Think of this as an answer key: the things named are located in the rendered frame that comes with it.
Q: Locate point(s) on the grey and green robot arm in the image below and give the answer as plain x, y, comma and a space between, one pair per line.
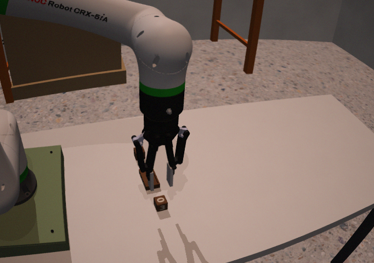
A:
163, 48

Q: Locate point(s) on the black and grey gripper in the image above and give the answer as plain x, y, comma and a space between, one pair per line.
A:
150, 133

